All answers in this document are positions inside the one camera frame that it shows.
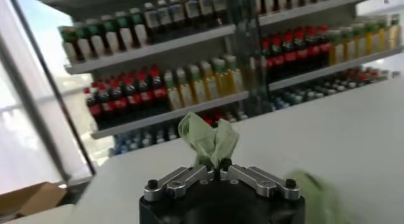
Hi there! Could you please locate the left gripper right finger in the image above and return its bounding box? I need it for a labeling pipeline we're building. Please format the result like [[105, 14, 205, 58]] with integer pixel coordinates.
[[219, 158, 302, 201]]

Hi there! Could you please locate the dark tea bottle green cap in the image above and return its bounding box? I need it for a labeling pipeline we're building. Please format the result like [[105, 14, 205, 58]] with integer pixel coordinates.
[[129, 7, 148, 47], [115, 11, 134, 51], [100, 15, 120, 54], [74, 22, 94, 61], [59, 25, 78, 65], [85, 19, 107, 57]]

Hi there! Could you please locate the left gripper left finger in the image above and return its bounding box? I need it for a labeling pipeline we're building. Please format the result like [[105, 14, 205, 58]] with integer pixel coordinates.
[[143, 163, 219, 203]]

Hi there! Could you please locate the green polo shirt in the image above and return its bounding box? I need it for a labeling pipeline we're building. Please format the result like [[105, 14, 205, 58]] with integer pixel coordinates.
[[177, 111, 353, 224]]

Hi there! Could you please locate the grey metal shelf rack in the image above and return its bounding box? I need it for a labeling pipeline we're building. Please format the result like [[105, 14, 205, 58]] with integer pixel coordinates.
[[252, 0, 404, 111], [36, 0, 253, 156]]

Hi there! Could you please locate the dark bottle blue white label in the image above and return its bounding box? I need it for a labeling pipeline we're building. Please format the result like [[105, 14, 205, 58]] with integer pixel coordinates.
[[184, 0, 201, 27], [198, 0, 215, 23], [213, 0, 228, 20], [169, 0, 187, 32], [157, 0, 173, 37], [143, 3, 161, 43]]

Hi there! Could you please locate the yellow drink bottle green label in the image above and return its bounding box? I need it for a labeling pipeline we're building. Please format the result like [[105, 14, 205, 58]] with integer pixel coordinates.
[[175, 68, 195, 107], [387, 13, 401, 49], [328, 29, 345, 66], [186, 64, 208, 103], [163, 70, 183, 111], [340, 26, 356, 62], [222, 54, 246, 93], [363, 20, 379, 55], [352, 22, 367, 59], [375, 16, 391, 52], [199, 61, 220, 100], [211, 57, 233, 97]]

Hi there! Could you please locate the brown cardboard box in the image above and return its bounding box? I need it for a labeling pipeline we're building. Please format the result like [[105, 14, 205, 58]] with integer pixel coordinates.
[[0, 180, 68, 219]]

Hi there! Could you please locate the black slanted pole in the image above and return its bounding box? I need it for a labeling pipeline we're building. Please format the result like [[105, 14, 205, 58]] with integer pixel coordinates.
[[5, 0, 97, 176]]

